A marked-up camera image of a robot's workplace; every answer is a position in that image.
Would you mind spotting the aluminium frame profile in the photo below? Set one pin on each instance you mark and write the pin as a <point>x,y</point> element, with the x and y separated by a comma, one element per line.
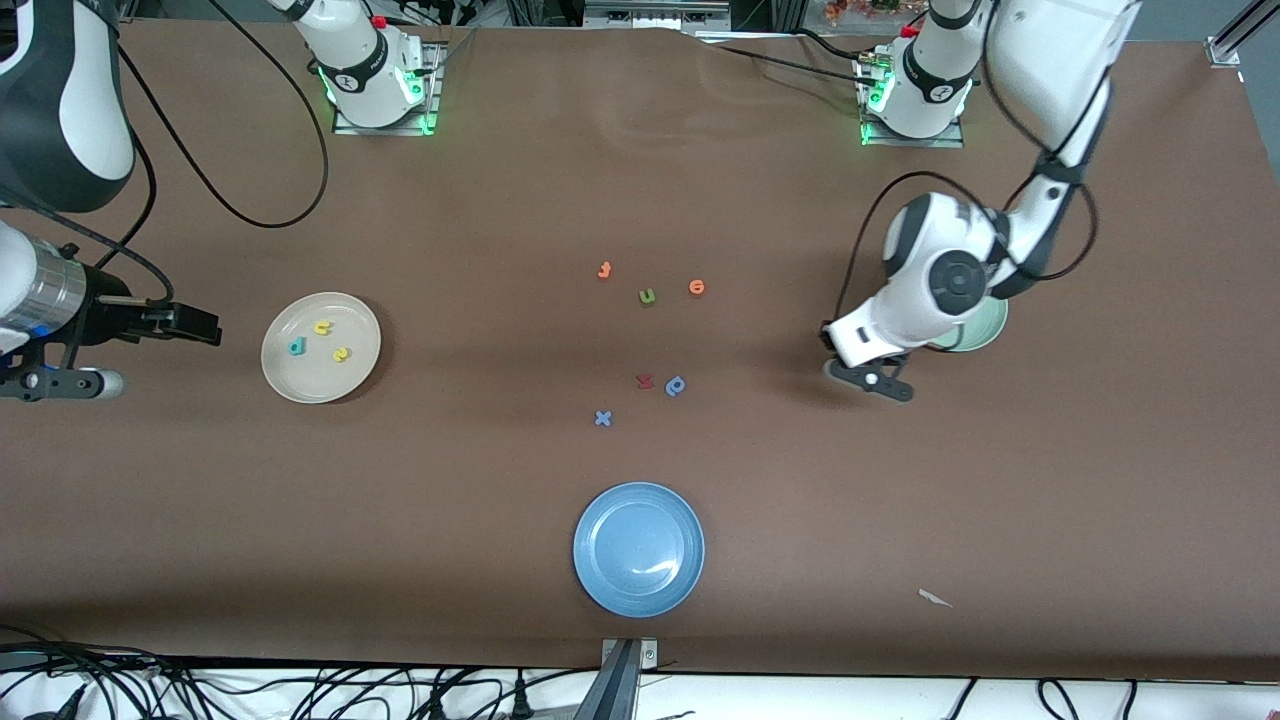
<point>1225,45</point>

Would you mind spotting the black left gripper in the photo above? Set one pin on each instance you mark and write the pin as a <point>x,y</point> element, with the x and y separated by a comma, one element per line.
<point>826,338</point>

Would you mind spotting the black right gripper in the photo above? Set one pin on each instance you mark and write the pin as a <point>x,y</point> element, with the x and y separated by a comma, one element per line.
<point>108,318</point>

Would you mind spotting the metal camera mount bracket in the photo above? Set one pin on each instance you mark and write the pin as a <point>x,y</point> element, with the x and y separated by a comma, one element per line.
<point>625,680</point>

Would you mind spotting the orange decorative object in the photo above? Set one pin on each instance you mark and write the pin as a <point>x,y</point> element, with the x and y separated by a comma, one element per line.
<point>850,10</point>

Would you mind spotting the grey power strip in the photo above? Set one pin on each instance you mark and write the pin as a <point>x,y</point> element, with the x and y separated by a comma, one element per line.
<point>650,15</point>

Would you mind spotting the white paper scrap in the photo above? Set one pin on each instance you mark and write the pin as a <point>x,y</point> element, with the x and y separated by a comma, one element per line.
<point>935,598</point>

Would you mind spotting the brown table cover mat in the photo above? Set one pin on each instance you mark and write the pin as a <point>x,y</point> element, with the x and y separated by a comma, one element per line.
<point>300,520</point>

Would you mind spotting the blue foam letter p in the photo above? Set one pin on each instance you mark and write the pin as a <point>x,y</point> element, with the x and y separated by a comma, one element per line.
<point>676,385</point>

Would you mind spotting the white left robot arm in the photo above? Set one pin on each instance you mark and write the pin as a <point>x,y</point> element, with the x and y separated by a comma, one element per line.
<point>940,280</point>

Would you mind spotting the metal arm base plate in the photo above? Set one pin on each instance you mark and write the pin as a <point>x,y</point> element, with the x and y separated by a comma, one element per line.
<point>436,90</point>
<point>950,142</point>

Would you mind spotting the pale green plate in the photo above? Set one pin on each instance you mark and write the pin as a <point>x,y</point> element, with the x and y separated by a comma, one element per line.
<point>985,335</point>

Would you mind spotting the blue plate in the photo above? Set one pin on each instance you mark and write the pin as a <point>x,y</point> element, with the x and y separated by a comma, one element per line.
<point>639,549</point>

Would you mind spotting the beige brown plate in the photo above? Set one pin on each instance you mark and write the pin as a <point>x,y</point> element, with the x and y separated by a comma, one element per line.
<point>321,380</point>

